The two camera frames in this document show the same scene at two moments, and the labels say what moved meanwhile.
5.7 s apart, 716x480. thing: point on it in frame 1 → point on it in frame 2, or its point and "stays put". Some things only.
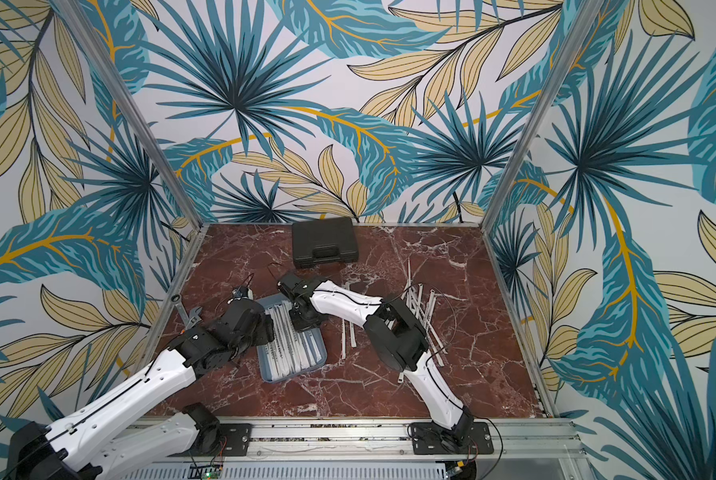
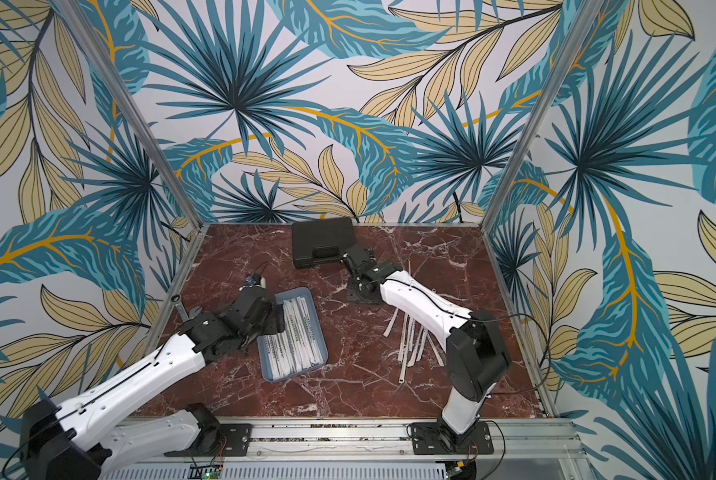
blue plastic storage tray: x=293 y=352 stays put
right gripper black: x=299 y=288 → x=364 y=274
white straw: x=304 y=357 stays put
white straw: x=275 y=350 stays put
